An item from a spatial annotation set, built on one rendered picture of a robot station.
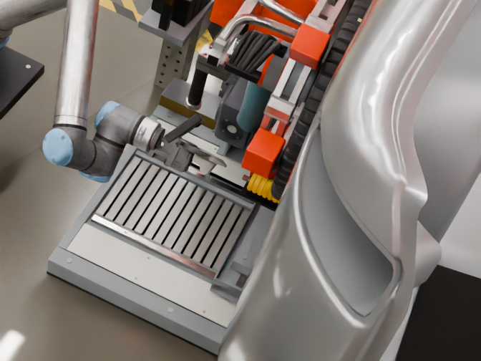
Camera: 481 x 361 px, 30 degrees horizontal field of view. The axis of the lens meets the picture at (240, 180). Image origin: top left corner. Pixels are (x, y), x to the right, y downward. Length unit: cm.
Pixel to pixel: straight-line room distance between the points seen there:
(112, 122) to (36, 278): 68
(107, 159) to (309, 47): 70
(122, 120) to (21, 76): 67
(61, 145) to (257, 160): 53
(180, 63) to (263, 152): 127
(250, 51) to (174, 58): 120
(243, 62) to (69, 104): 50
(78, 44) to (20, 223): 81
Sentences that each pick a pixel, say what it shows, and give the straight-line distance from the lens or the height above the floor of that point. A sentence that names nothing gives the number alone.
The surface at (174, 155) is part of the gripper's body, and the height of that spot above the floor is 64.
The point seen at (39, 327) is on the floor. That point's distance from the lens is 285.
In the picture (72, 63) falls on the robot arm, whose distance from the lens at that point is 246.
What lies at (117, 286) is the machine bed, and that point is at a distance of 284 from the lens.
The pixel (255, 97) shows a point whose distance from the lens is 267.
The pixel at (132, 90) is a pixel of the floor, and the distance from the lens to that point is 349.
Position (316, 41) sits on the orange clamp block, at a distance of 211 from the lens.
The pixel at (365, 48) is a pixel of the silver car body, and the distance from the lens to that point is 137.
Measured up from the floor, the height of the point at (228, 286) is 16.
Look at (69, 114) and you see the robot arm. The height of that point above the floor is 70.
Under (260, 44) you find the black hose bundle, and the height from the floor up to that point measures 104.
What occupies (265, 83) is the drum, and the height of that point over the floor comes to 84.
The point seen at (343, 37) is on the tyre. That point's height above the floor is 115.
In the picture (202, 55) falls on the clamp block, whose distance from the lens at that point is 228.
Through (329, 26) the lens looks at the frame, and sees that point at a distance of 221.
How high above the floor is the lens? 248
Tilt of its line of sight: 49 degrees down
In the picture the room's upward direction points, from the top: 20 degrees clockwise
